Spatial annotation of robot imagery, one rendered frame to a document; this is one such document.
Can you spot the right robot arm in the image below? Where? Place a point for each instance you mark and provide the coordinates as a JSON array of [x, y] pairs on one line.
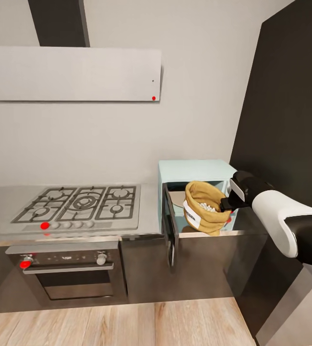
[[288, 222]]

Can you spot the range hood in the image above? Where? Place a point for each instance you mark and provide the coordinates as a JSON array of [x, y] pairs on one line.
[[65, 67]]

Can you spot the popcorn bag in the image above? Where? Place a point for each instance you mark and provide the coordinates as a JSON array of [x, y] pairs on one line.
[[201, 219]]

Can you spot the fridge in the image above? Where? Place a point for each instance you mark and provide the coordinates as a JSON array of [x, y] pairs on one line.
[[274, 143]]

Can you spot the oven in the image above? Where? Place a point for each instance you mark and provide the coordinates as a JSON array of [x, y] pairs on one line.
[[66, 274]]

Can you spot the burner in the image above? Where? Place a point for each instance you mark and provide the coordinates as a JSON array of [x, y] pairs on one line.
[[77, 208]]

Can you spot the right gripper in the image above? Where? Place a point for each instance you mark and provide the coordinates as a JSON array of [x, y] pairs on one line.
[[231, 203]]

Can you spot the microwave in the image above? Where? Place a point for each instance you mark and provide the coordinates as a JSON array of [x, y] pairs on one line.
[[173, 176]]

